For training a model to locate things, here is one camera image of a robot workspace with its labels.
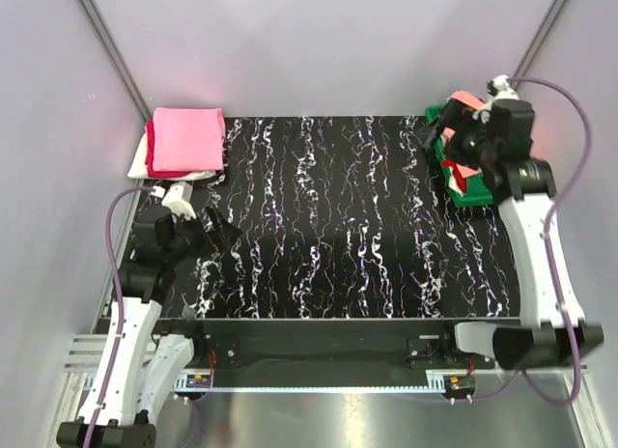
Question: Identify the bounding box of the salmon pink t shirt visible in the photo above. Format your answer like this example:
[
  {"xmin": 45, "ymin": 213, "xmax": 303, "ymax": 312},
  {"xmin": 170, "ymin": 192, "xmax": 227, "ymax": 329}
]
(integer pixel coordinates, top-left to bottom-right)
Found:
[{"xmin": 438, "ymin": 91, "xmax": 484, "ymax": 180}]

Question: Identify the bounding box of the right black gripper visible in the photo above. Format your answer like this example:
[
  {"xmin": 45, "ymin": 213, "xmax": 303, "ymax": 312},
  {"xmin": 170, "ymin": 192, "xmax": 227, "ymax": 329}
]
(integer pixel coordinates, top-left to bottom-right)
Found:
[{"xmin": 413, "ymin": 98, "xmax": 495, "ymax": 172}]

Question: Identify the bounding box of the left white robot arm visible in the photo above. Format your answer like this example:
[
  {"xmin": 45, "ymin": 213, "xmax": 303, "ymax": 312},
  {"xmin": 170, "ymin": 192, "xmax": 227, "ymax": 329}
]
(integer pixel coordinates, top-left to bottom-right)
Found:
[{"xmin": 56, "ymin": 207, "xmax": 242, "ymax": 447}]

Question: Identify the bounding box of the red and white shirt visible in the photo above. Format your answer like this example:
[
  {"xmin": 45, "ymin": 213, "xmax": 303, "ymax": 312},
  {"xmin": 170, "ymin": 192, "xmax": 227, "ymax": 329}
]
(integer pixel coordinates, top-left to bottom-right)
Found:
[{"xmin": 441, "ymin": 159, "xmax": 476, "ymax": 196}]

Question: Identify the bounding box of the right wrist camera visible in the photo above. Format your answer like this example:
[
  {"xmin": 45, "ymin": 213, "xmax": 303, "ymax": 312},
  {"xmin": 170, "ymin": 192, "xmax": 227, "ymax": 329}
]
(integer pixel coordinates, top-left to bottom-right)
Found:
[{"xmin": 472, "ymin": 74, "xmax": 520, "ymax": 124}]

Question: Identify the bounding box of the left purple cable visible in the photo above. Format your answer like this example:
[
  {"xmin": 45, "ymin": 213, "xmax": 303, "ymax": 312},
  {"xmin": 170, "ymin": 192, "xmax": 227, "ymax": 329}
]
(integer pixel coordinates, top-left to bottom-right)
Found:
[{"xmin": 81, "ymin": 186, "xmax": 204, "ymax": 448}]

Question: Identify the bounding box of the light pink folded shirt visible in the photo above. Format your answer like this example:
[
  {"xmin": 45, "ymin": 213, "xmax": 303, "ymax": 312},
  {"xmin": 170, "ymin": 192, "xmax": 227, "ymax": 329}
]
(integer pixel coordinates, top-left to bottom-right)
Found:
[{"xmin": 153, "ymin": 107, "xmax": 226, "ymax": 173}]

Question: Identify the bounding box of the green plastic bin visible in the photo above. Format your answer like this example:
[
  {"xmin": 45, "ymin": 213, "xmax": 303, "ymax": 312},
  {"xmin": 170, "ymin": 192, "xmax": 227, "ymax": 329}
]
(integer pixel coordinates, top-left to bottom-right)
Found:
[{"xmin": 425, "ymin": 105, "xmax": 493, "ymax": 208}]

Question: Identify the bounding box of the right circuit board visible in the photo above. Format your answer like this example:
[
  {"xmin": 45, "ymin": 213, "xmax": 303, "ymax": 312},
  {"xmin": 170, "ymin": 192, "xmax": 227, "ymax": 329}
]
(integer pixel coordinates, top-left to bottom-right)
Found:
[{"xmin": 448, "ymin": 375, "xmax": 476, "ymax": 390}]

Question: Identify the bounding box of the black marbled table mat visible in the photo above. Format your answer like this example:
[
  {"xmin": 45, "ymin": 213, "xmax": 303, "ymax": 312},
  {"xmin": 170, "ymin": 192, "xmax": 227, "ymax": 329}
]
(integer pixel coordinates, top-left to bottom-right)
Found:
[{"xmin": 162, "ymin": 116, "xmax": 520, "ymax": 319}]

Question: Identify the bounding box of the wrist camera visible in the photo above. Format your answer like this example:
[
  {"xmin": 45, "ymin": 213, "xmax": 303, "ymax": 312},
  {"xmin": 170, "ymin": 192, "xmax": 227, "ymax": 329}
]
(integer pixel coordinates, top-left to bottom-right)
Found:
[
  {"xmin": 472, "ymin": 74, "xmax": 520, "ymax": 124},
  {"xmin": 161, "ymin": 182, "xmax": 197, "ymax": 220}
]

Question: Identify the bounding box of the left circuit board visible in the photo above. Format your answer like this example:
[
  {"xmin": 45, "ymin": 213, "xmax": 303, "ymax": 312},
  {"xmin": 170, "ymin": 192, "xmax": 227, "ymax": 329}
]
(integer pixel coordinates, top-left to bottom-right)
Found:
[{"xmin": 186, "ymin": 374, "xmax": 212, "ymax": 388}]

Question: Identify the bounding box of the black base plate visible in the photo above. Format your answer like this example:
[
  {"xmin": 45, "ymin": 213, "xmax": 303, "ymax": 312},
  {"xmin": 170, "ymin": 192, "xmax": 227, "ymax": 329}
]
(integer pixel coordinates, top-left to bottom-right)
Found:
[{"xmin": 154, "ymin": 318, "xmax": 492, "ymax": 371}]

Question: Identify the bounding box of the circuit board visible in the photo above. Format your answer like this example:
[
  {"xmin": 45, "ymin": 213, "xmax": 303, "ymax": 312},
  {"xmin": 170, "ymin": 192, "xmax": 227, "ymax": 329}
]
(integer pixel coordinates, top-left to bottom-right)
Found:
[
  {"xmin": 186, "ymin": 374, "xmax": 212, "ymax": 388},
  {"xmin": 448, "ymin": 375, "xmax": 476, "ymax": 390}
]

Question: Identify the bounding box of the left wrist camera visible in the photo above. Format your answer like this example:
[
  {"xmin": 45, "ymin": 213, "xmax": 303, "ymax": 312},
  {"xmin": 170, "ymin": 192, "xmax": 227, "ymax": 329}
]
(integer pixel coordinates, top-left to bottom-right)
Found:
[{"xmin": 161, "ymin": 182, "xmax": 197, "ymax": 220}]

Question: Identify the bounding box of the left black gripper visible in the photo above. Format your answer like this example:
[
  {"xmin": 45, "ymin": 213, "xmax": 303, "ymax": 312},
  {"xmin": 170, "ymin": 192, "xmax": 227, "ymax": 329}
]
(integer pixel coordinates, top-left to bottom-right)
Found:
[{"xmin": 165, "ymin": 204, "xmax": 242, "ymax": 265}]

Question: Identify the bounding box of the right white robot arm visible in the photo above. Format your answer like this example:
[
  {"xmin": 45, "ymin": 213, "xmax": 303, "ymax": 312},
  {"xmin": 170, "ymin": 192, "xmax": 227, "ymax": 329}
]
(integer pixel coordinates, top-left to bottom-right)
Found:
[{"xmin": 421, "ymin": 91, "xmax": 604, "ymax": 371}]

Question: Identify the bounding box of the aluminium frame rail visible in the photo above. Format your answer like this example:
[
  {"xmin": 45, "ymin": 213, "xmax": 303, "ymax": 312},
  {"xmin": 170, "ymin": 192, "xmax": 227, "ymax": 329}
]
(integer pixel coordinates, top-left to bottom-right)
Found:
[{"xmin": 62, "ymin": 334, "xmax": 588, "ymax": 396}]

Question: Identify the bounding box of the white folded shirt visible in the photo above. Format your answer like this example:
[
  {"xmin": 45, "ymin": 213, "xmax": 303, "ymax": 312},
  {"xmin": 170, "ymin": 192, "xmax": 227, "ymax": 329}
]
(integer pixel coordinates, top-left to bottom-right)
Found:
[{"xmin": 127, "ymin": 133, "xmax": 216, "ymax": 182}]

